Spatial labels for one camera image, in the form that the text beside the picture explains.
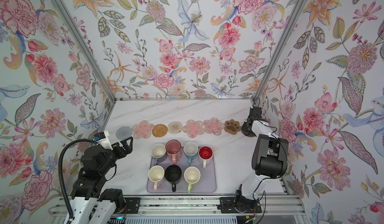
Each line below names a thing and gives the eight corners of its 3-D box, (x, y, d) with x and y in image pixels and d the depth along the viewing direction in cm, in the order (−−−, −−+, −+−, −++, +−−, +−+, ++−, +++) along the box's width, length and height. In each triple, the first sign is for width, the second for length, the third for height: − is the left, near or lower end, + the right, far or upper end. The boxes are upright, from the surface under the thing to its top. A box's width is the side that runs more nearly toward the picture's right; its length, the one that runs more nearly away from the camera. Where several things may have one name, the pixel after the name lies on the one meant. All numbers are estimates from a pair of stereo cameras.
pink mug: (166, 168, 88) (163, 160, 79) (168, 149, 96) (166, 139, 87) (181, 168, 88) (179, 160, 79) (182, 149, 96) (181, 139, 87)
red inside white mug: (198, 169, 87) (199, 164, 81) (198, 151, 94) (198, 145, 88) (212, 169, 87) (214, 164, 81) (211, 151, 94) (212, 145, 88)
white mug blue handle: (183, 167, 88) (183, 159, 80) (184, 150, 95) (183, 141, 86) (197, 167, 88) (198, 159, 80) (197, 150, 95) (198, 141, 86)
